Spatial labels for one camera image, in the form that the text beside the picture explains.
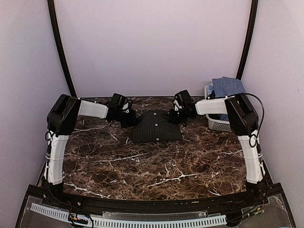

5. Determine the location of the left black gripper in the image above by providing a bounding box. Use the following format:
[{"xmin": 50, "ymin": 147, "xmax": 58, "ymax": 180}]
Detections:
[{"xmin": 116, "ymin": 109, "xmax": 141, "ymax": 128}]

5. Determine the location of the white perforated plastic basket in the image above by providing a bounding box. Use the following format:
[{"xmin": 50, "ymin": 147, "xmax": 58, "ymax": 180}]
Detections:
[{"xmin": 204, "ymin": 86, "xmax": 232, "ymax": 132}]

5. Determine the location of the black pinstriped long sleeve shirt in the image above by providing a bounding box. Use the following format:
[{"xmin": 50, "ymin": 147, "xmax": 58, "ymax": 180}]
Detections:
[{"xmin": 132, "ymin": 110, "xmax": 182, "ymax": 143}]

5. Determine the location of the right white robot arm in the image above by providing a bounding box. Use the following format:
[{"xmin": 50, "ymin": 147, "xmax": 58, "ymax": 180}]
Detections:
[{"xmin": 168, "ymin": 90, "xmax": 265, "ymax": 184}]

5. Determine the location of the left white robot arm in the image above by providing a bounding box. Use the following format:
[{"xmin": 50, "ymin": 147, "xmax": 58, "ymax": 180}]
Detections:
[{"xmin": 44, "ymin": 93, "xmax": 140, "ymax": 185}]

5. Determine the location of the blue checkered long sleeve shirt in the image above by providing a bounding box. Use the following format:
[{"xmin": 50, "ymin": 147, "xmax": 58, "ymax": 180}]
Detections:
[{"xmin": 212, "ymin": 76, "xmax": 246, "ymax": 98}]

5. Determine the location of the light blue shirt in basket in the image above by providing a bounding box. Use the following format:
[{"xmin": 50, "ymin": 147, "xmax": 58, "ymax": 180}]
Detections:
[{"xmin": 207, "ymin": 83, "xmax": 214, "ymax": 95}]

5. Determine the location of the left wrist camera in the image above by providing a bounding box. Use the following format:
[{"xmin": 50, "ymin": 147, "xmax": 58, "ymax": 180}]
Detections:
[{"xmin": 107, "ymin": 93, "xmax": 133, "ymax": 113}]

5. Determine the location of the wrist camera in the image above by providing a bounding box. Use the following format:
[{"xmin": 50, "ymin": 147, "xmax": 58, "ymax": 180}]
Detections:
[
  {"xmin": 107, "ymin": 93, "xmax": 133, "ymax": 113},
  {"xmin": 173, "ymin": 90, "xmax": 193, "ymax": 111}
]

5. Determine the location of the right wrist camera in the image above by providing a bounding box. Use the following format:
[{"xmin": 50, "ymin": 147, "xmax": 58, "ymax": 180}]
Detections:
[{"xmin": 173, "ymin": 90, "xmax": 193, "ymax": 111}]

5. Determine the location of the black front table rail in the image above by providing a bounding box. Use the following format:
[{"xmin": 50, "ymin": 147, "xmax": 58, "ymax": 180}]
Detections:
[{"xmin": 37, "ymin": 191, "xmax": 263, "ymax": 215}]

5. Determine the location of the white slotted cable duct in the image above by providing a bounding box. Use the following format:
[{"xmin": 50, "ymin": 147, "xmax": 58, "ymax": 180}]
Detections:
[{"xmin": 30, "ymin": 203, "xmax": 227, "ymax": 228}]

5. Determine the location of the right black frame post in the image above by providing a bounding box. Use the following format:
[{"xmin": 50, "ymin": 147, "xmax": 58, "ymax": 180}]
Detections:
[{"xmin": 236, "ymin": 0, "xmax": 258, "ymax": 80}]

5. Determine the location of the black frame post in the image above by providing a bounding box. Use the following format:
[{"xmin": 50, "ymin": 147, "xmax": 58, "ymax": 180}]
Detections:
[
  {"xmin": 47, "ymin": 0, "xmax": 77, "ymax": 97},
  {"xmin": 236, "ymin": 0, "xmax": 258, "ymax": 80}
]

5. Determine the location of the left black frame post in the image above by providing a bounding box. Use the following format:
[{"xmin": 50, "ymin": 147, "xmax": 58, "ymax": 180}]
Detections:
[{"xmin": 47, "ymin": 0, "xmax": 77, "ymax": 97}]

